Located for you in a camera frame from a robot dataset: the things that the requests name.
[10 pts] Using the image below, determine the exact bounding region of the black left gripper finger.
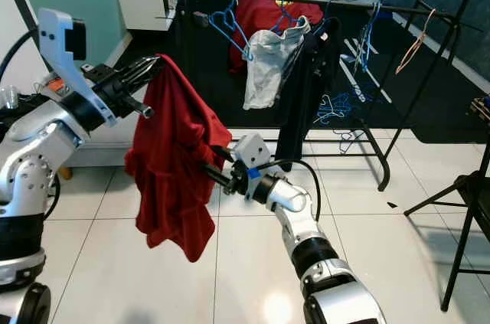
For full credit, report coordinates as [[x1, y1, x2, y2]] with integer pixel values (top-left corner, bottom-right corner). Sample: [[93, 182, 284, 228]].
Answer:
[[122, 54, 165, 74], [129, 62, 166, 85]]

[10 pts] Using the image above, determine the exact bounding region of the red shirt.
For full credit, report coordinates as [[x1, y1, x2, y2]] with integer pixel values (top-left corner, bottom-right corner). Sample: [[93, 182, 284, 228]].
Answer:
[[125, 54, 232, 263]]

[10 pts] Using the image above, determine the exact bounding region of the pale blue plastic hanger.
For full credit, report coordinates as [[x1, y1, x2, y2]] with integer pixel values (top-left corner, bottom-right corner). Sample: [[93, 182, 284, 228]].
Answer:
[[314, 93, 353, 126]]

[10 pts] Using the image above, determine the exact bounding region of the pink plastic hanger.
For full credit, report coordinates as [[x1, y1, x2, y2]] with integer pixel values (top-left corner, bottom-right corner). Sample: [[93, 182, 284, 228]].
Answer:
[[396, 8, 439, 76]]

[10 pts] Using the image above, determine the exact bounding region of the white cabinet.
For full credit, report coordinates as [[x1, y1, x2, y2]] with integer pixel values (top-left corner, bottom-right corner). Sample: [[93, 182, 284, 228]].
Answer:
[[115, 0, 177, 31]]

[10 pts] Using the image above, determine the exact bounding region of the orange black package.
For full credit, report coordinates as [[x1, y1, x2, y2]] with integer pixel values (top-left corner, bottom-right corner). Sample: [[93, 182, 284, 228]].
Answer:
[[46, 75, 66, 93]]

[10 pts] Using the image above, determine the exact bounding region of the white shirt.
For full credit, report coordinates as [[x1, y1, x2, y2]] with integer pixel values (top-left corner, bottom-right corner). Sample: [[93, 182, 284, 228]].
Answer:
[[243, 16, 309, 110]]

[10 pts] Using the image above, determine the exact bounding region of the navy shirt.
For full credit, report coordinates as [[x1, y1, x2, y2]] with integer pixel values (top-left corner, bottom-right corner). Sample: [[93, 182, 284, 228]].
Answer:
[[278, 18, 341, 160]]

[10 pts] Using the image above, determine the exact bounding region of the clear plastic cup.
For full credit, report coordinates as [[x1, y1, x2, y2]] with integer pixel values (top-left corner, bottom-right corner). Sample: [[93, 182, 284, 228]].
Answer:
[[0, 85, 22, 110]]

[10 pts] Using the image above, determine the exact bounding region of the red draped cloth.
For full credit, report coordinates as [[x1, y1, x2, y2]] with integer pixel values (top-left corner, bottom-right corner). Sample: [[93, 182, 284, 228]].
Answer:
[[228, 0, 324, 74]]

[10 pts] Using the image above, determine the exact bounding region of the black metal clothes rack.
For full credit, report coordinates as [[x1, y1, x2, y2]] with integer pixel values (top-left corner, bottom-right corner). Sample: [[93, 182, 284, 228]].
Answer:
[[176, 0, 479, 191]]

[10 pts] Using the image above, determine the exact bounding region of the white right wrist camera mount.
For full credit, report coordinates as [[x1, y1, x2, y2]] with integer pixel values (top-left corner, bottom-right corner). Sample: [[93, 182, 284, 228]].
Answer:
[[234, 133, 273, 181]]

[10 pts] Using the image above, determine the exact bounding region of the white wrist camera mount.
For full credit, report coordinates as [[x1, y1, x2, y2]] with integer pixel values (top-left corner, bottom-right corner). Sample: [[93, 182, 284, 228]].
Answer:
[[38, 8, 119, 127], [234, 133, 273, 181]]

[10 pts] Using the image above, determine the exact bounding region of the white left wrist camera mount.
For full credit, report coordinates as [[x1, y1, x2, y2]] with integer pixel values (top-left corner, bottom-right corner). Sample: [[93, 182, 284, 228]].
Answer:
[[38, 8, 119, 127]]

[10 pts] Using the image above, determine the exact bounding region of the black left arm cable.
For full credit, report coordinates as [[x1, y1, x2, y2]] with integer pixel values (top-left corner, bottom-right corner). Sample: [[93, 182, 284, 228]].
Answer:
[[0, 28, 62, 221]]

